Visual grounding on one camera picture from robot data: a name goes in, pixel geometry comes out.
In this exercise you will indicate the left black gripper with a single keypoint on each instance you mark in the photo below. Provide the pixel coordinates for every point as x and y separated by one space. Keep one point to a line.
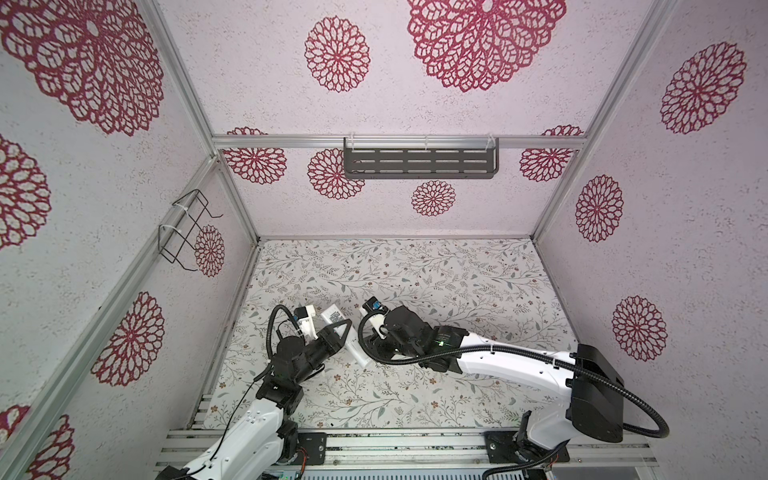
334 341

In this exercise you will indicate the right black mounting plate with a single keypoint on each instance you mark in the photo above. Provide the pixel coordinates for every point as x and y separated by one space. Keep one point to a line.
502 447

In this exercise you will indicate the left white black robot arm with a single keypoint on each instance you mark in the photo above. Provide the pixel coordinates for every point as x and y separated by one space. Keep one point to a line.
265 435

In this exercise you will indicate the white remote control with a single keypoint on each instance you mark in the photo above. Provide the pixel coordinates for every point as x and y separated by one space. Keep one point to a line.
333 314

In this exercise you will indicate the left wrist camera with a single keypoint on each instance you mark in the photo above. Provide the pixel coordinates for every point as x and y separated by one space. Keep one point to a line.
304 317

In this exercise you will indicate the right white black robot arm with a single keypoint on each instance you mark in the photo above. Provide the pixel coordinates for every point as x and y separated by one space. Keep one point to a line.
578 406

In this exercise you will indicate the black wire wall rack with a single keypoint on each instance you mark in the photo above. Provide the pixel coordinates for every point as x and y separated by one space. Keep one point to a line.
193 242

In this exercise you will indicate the grey slotted metal shelf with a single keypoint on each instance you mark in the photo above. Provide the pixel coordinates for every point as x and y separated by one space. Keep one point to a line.
425 163

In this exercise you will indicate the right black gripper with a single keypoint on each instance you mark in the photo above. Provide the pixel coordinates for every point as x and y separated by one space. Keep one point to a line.
375 343

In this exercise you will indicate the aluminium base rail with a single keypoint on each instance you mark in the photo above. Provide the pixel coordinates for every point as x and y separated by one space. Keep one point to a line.
454 448

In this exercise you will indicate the black mounting plate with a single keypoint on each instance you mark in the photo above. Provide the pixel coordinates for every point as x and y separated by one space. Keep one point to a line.
307 449
502 447

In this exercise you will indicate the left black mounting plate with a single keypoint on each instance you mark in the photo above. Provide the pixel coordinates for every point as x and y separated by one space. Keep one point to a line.
307 449

